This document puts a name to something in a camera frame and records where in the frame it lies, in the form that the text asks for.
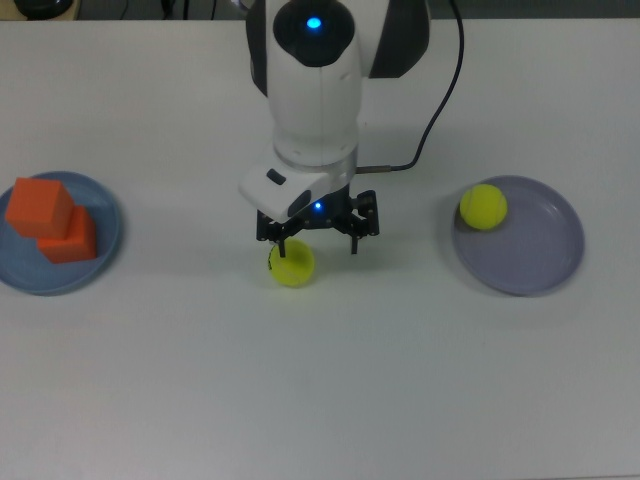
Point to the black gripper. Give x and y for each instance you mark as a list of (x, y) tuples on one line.
[(330, 210)]

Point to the tennis ball with black print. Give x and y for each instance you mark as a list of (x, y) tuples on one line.
[(295, 267)]

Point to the plain yellow tennis ball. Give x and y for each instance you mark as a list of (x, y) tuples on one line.
[(483, 206)]

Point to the orange cube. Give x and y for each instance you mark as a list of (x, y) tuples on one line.
[(72, 245), (37, 207)]

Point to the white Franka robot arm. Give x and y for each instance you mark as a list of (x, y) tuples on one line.
[(315, 100)]

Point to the purple plate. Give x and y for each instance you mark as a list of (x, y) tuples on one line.
[(525, 250)]

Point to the blue plate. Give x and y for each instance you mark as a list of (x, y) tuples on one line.
[(20, 270)]

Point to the dark round device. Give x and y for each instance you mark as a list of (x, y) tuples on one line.
[(42, 6)]

